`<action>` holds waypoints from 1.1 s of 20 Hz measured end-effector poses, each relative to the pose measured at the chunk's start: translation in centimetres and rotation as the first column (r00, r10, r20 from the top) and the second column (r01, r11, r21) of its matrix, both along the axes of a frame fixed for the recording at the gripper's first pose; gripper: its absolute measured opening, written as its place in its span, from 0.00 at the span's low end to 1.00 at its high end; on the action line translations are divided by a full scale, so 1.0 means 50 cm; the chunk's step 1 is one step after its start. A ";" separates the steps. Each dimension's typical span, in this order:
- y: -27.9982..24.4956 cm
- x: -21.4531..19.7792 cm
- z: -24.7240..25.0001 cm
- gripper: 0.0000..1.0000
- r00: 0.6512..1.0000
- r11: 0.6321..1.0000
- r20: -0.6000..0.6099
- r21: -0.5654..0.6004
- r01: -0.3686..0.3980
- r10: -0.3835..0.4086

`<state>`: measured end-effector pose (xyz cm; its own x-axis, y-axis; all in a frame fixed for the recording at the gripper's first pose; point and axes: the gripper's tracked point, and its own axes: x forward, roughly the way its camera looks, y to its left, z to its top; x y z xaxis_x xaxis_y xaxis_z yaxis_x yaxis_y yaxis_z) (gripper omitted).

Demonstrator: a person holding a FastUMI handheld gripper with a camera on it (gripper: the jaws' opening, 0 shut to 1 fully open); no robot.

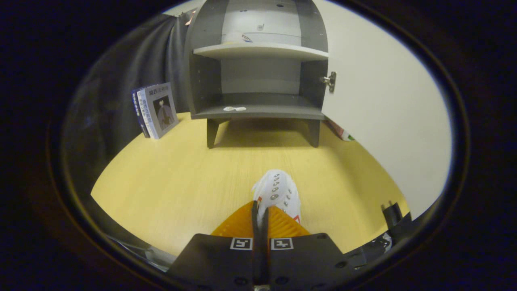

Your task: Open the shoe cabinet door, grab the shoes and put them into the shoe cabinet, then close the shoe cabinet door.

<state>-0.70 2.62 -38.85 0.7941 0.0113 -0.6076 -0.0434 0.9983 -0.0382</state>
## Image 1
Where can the red and green packet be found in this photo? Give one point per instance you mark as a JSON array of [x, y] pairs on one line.
[[342, 132]]

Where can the white shoe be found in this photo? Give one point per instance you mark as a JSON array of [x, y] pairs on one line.
[[276, 190]]

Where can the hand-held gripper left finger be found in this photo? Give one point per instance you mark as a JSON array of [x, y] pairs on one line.
[[218, 258]]

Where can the metal door hinge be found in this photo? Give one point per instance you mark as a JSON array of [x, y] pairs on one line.
[[330, 81]]

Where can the black backdrop cloth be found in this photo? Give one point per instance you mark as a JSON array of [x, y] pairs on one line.
[[121, 81]]

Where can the grey cover book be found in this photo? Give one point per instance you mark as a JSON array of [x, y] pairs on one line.
[[161, 109]]

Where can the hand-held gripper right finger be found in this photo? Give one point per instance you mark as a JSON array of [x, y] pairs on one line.
[[303, 260]]

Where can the grey cabinet shelf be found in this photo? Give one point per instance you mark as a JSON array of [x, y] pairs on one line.
[[258, 50]]

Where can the grey shoe cabinet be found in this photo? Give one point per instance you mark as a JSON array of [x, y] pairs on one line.
[[262, 113]]

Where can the white shoe cabinet door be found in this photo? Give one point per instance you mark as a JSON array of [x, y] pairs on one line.
[[383, 101]]

